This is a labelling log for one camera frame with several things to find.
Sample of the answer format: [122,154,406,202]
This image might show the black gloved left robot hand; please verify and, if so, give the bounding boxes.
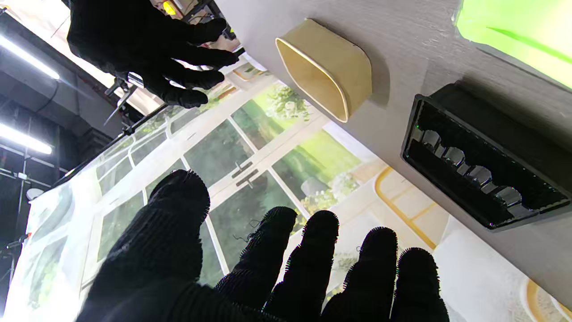
[76,169,450,322]

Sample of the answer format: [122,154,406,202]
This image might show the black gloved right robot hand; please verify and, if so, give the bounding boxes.
[67,0,239,109]

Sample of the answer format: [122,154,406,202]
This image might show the fluorescent ceiling light tube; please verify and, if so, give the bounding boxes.
[0,122,54,156]
[0,35,61,81]

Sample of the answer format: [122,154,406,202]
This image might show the tan kraft paper bowl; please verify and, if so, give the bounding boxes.
[275,18,373,123]

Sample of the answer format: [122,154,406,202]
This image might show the black plastic ridged tray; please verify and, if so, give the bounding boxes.
[401,83,572,231]

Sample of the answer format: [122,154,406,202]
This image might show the clear lid with green paper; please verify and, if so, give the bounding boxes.
[453,0,572,91]

